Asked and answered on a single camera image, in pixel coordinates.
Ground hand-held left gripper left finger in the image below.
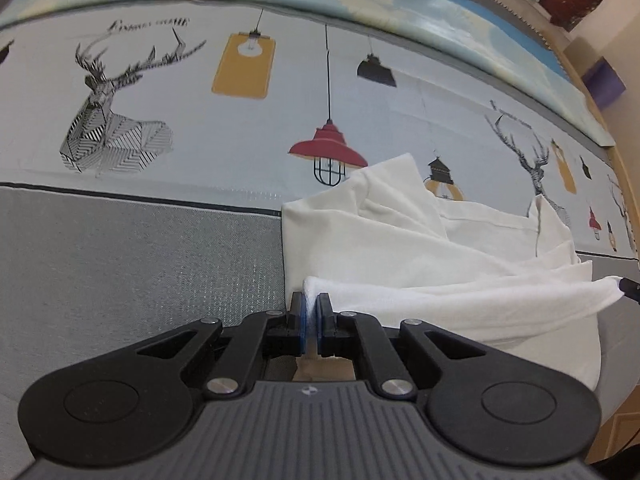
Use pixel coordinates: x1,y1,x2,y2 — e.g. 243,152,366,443
135,292,311,400

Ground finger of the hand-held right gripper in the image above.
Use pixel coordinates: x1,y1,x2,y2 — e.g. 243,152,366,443
618,277,640,305

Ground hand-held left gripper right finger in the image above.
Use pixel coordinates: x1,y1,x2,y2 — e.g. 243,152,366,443
316,292,490,402

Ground white garment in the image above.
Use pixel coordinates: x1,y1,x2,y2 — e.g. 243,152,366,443
281,152,626,403

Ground purple block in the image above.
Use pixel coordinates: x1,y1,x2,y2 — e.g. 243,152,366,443
582,57,627,111

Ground printed bed sheet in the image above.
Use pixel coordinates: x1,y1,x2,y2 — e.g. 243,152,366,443
0,2,640,480

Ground wooden bed frame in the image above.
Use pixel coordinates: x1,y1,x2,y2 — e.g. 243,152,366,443
542,20,640,466

